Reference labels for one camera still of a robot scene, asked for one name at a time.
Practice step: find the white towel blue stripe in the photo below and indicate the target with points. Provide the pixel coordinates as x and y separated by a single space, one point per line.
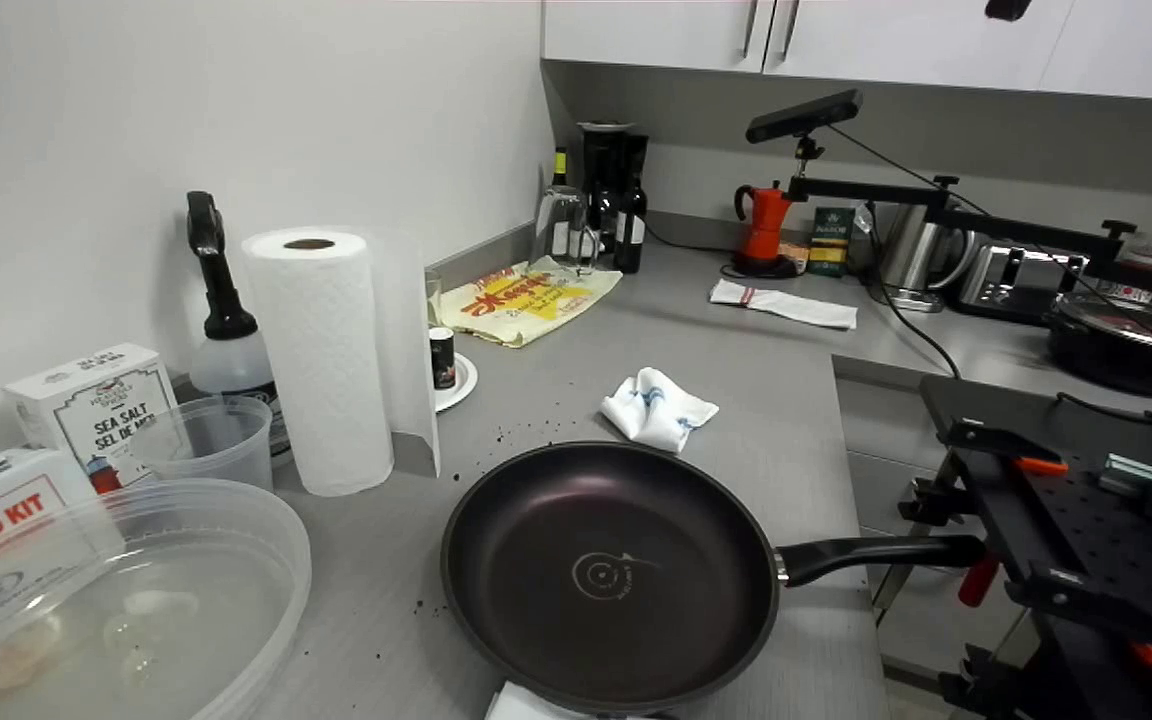
658 405

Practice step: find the black nonstick frying pan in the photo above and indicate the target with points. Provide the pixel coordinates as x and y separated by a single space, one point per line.
600 573

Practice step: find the white paper towel roll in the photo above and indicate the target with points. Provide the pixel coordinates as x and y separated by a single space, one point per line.
322 375

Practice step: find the round white plate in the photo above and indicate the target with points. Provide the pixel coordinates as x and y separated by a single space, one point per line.
463 390

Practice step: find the dark spice jar white lid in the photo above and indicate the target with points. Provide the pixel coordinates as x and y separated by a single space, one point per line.
441 360

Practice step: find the clear bottle yellow cap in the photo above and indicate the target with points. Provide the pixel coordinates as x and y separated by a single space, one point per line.
559 205

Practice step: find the black coffee maker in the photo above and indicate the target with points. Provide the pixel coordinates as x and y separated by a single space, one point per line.
614 186

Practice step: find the folded white cloth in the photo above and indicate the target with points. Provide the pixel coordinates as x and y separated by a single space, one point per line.
780 306

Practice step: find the red kettle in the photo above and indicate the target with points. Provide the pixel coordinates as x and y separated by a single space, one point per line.
761 227

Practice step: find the small green box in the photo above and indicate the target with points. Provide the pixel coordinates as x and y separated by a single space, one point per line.
838 243

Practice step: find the white cabinet door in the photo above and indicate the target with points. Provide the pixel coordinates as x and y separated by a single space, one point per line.
951 32
640 27

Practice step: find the stainless steel kettle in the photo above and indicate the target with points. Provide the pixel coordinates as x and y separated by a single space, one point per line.
917 253

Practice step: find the small clear plastic container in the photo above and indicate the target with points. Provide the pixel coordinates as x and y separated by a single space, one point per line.
225 436

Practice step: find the silver toaster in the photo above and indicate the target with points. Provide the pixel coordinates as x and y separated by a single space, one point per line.
1020 280

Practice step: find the large clear plastic bowl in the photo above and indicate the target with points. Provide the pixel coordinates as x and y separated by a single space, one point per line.
188 624

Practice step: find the white salt box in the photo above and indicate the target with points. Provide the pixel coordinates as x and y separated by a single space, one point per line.
96 400

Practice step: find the black cooking pot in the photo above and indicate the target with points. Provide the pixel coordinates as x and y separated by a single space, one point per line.
1131 341

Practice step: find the white first aid kit box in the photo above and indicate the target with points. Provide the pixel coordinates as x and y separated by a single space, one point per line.
2 520

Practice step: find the black stereo camera bar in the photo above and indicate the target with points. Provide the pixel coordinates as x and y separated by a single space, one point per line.
801 119

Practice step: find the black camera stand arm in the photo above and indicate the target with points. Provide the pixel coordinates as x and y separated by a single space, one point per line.
868 190

